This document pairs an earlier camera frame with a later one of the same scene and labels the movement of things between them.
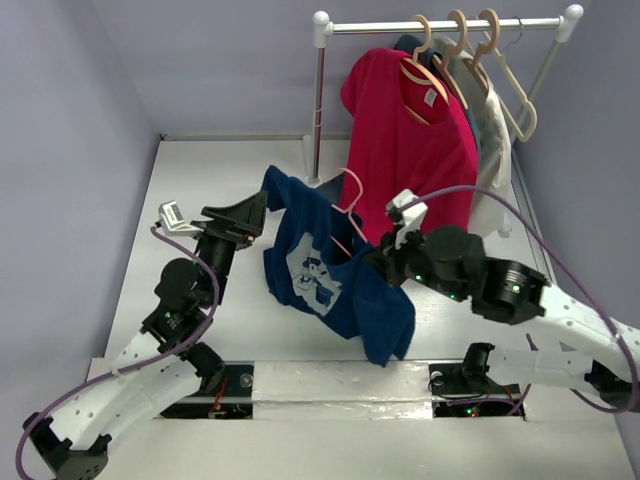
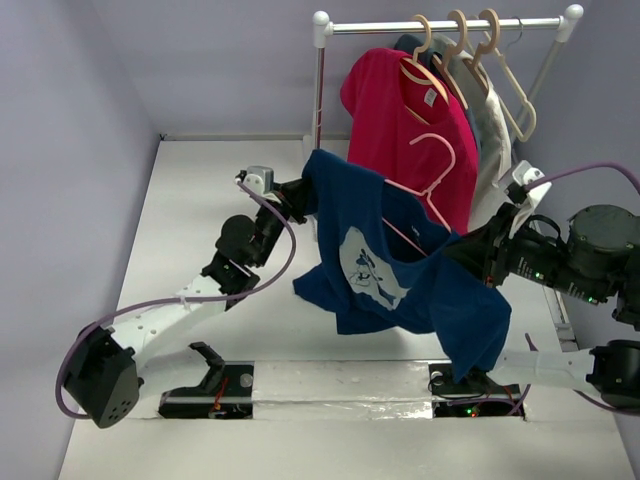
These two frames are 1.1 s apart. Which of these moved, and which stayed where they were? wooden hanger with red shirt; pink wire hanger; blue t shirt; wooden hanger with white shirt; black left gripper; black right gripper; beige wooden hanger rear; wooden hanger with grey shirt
Moved: black right gripper; blue t shirt; black left gripper; pink wire hanger
Stayed: wooden hanger with white shirt; wooden hanger with grey shirt; wooden hanger with red shirt; beige wooden hanger rear
